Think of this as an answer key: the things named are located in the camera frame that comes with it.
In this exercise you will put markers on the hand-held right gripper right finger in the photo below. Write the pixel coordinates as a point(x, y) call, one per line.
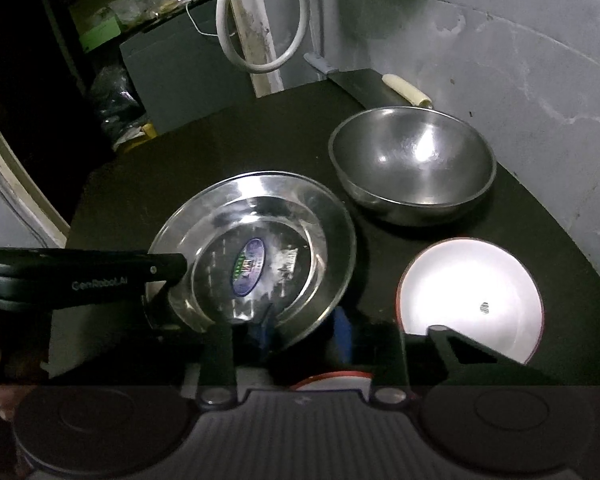
point(341, 332)

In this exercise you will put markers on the person's left hand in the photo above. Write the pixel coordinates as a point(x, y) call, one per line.
point(6, 399)

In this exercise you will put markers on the large steel bowl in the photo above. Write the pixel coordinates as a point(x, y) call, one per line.
point(415, 160)

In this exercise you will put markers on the yellow container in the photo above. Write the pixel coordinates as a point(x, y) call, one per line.
point(140, 140)

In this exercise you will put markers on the dark grey box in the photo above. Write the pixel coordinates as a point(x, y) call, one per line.
point(190, 80)

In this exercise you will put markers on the cream wooden post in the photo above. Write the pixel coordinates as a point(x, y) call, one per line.
point(255, 25)

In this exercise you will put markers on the green box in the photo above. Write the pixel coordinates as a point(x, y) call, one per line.
point(100, 35)

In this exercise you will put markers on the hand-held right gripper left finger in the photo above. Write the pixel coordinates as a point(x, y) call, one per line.
point(266, 326)

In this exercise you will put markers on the white enamel plate red rim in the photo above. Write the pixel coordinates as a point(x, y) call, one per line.
point(330, 381)
point(470, 285)

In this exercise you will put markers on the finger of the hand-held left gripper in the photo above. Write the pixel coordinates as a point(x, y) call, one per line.
point(110, 266)

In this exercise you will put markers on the black plastic bag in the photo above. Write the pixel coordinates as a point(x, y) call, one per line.
point(117, 97)

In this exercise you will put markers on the cream door frame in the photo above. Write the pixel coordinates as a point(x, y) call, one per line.
point(25, 195)

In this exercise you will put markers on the steel plate with sticker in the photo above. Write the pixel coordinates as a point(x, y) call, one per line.
point(260, 220)

